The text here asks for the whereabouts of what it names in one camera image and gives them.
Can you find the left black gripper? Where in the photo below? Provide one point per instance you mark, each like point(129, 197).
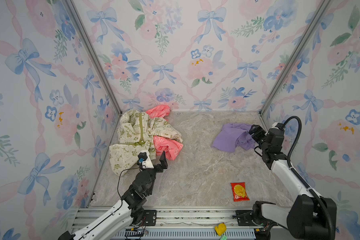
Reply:
point(162, 166)

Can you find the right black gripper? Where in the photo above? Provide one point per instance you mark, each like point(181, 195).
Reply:
point(261, 132)

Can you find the purple cloth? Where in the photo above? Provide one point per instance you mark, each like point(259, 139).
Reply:
point(233, 135)

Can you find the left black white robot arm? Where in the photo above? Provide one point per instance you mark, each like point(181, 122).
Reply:
point(126, 212)

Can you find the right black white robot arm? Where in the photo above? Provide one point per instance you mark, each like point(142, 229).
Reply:
point(311, 217)

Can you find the pink cloth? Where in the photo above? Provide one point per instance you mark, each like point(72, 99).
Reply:
point(171, 147)

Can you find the cream green patterned cloth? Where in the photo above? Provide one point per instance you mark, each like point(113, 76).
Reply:
point(136, 134)

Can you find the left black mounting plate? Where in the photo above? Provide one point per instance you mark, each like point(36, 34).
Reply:
point(146, 218)

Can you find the black mounting plate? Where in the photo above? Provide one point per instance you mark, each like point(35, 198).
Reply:
point(244, 218)
point(146, 218)

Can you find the red snack packet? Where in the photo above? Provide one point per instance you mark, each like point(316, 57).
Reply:
point(239, 192)

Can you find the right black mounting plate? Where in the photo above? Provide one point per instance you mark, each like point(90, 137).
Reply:
point(244, 218)

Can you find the yellow rubber duck toy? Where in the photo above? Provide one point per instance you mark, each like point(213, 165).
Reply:
point(220, 229)

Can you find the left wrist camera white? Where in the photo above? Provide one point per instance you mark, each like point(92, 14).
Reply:
point(144, 161)

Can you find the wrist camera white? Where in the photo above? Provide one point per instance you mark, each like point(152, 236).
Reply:
point(279, 126)
point(144, 161)

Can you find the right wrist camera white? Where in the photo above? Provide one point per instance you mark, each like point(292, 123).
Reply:
point(279, 126)

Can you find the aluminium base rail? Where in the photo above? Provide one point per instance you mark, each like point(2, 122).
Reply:
point(184, 224)

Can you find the right aluminium corner post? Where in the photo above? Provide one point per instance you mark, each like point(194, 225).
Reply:
point(300, 47)

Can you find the aluminium corner post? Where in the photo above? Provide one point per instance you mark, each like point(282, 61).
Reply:
point(300, 47)
point(83, 34)

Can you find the left aluminium corner post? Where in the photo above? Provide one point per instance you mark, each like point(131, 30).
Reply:
point(83, 34)

